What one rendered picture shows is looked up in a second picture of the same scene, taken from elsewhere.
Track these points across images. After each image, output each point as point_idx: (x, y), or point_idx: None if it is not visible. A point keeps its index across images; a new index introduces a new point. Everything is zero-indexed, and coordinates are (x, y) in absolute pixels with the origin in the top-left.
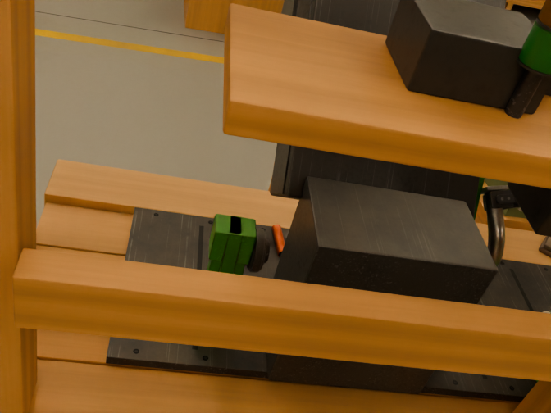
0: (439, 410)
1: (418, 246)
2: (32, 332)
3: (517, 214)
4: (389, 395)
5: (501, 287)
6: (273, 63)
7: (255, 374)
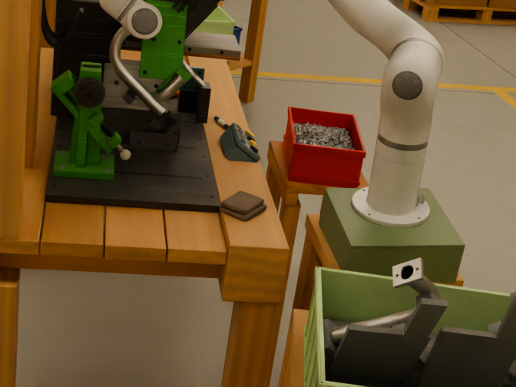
0: (42, 127)
1: None
2: (47, 1)
3: (322, 226)
4: (54, 116)
5: (172, 167)
6: None
7: None
